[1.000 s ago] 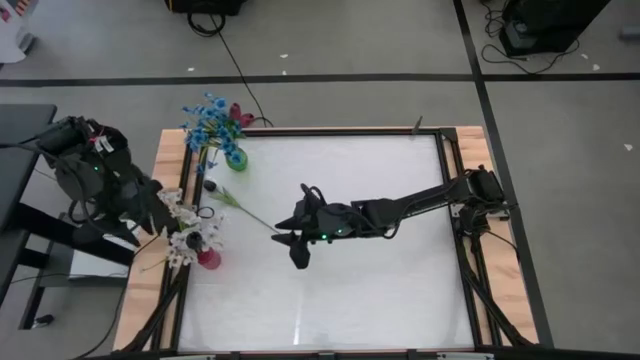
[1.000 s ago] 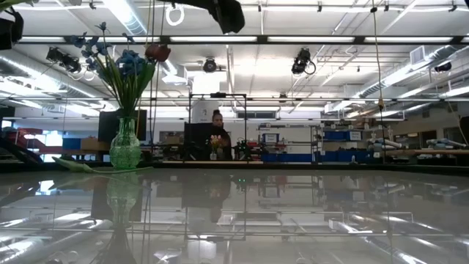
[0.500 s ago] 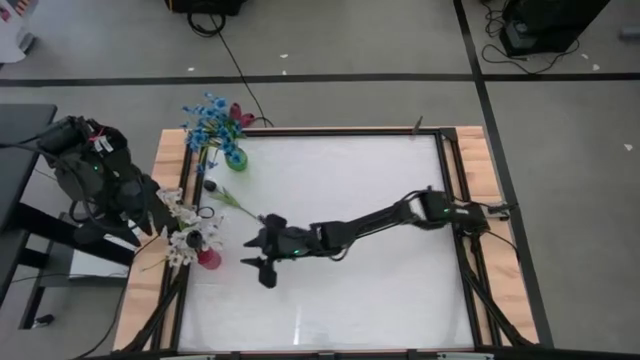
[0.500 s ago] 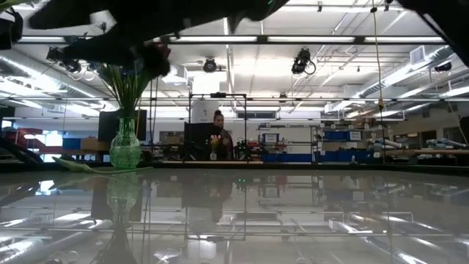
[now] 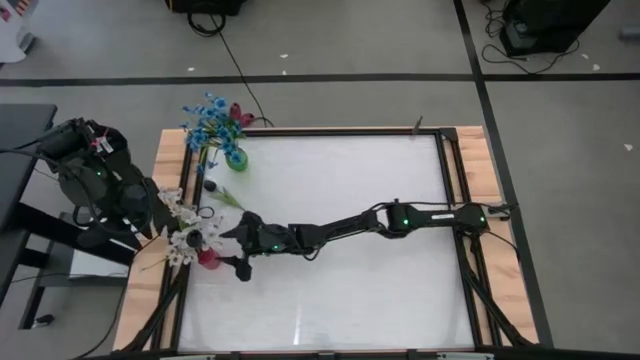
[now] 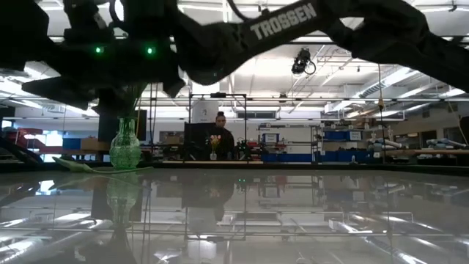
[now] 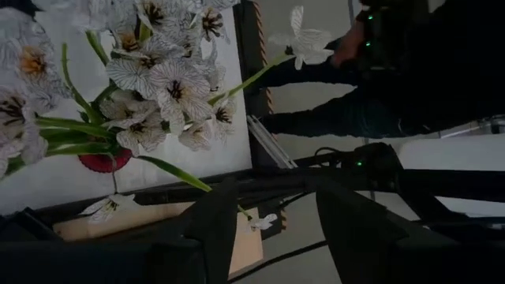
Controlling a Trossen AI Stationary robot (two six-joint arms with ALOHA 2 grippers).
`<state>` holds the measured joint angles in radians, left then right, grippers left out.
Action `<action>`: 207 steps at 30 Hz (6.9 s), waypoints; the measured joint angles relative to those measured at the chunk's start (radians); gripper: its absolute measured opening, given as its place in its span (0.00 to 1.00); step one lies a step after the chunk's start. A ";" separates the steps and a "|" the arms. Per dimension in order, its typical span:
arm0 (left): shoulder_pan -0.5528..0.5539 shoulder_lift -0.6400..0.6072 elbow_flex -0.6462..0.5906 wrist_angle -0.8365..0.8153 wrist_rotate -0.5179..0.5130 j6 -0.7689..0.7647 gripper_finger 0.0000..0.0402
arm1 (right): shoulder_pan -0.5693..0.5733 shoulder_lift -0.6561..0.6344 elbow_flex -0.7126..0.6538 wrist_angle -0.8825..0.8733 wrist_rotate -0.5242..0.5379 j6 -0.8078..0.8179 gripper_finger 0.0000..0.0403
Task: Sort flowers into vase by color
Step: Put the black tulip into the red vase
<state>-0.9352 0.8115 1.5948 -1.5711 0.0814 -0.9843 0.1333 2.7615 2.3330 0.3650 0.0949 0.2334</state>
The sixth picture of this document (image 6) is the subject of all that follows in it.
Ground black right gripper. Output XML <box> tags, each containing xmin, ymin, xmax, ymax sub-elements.
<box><xmin>21</xmin><ymin>32</ymin><xmax>186</xmax><ymax>118</ymax></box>

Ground green glass vase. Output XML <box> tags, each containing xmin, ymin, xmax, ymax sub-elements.
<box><xmin>108</xmin><ymin>117</ymin><xmax>143</xmax><ymax>170</ymax></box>

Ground small vase with flowers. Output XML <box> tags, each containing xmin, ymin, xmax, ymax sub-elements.
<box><xmin>208</xmin><ymin>133</ymin><xmax>223</xmax><ymax>161</ymax></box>

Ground black monitor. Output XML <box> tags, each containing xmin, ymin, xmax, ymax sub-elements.
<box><xmin>97</xmin><ymin>109</ymin><xmax>148</xmax><ymax>146</ymax></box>
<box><xmin>182</xmin><ymin>122</ymin><xmax>221</xmax><ymax>161</ymax></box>

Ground cardboard box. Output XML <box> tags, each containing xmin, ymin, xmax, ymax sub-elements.
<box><xmin>79</xmin><ymin>137</ymin><xmax>111</xmax><ymax>151</ymax></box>

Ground white cabinet box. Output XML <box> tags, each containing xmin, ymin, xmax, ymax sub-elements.
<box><xmin>191</xmin><ymin>100</ymin><xmax>221</xmax><ymax>124</ymax></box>

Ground person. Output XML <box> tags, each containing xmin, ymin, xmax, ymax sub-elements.
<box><xmin>212</xmin><ymin>111</ymin><xmax>236</xmax><ymax>161</ymax></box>

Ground blue storage bins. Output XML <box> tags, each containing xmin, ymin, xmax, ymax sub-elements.
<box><xmin>260</xmin><ymin>150</ymin><xmax>369</xmax><ymax>164</ymax></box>

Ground black frame stand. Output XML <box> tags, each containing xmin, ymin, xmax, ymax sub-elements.
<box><xmin>188</xmin><ymin>92</ymin><xmax>248</xmax><ymax>162</ymax></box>

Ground black camera with cable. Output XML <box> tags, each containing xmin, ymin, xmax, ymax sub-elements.
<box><xmin>291</xmin><ymin>47</ymin><xmax>317</xmax><ymax>76</ymax></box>

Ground yellow hanging cable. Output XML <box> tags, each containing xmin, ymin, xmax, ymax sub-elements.
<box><xmin>377</xmin><ymin>64</ymin><xmax>388</xmax><ymax>147</ymax></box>

